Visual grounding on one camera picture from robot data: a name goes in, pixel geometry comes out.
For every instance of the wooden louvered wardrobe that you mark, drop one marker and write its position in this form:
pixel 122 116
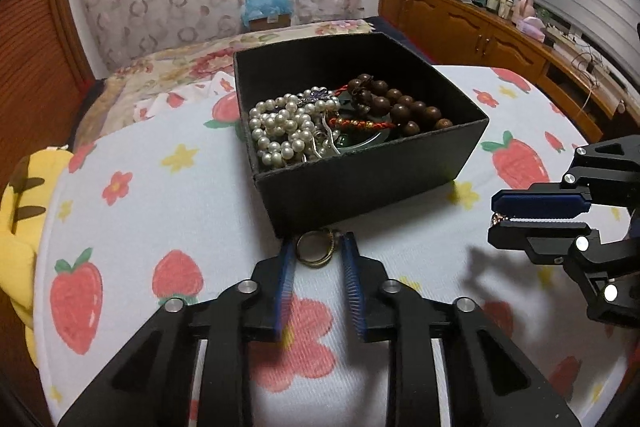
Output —
pixel 45 76

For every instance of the pink tissue box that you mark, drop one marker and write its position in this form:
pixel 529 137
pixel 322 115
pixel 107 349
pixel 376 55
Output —
pixel 533 27

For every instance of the silver hair pin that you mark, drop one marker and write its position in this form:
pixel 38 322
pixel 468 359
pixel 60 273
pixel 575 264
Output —
pixel 320 105

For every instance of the wooden sideboard cabinet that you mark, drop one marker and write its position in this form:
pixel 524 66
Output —
pixel 450 32

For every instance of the floral bed quilt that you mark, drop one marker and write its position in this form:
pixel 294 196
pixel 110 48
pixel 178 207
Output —
pixel 112 105

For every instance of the black open jewelry box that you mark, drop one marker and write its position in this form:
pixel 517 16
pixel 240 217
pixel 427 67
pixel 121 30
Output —
pixel 340 125

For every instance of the gold metal bangle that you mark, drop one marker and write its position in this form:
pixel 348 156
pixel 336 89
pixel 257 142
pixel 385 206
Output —
pixel 315 249

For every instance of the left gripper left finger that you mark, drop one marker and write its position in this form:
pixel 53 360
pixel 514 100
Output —
pixel 188 364

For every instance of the green jade bangle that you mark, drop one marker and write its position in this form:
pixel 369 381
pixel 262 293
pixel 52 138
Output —
pixel 349 141

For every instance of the yellow Pikachu plush toy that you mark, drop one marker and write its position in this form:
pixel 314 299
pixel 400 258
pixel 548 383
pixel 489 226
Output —
pixel 24 206

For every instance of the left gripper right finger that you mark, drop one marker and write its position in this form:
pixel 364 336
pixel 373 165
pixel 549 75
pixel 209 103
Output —
pixel 490 382

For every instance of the cardboard box with blue tissue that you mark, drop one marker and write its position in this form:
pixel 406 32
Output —
pixel 258 15

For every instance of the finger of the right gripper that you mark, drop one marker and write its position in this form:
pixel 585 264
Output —
pixel 543 242
pixel 540 205

